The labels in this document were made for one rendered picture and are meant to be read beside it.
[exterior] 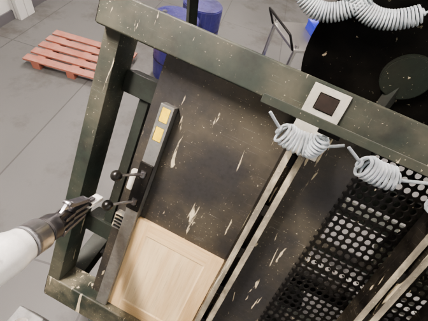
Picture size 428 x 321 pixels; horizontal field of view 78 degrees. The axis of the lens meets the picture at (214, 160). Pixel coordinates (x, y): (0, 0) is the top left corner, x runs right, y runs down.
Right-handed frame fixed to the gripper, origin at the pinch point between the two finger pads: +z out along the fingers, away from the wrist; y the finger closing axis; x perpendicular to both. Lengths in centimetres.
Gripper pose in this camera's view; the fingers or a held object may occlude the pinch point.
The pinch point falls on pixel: (93, 200)
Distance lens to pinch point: 99.8
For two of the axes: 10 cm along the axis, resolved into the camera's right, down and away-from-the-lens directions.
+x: 9.0, 4.3, -1.0
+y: -3.8, 8.6, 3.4
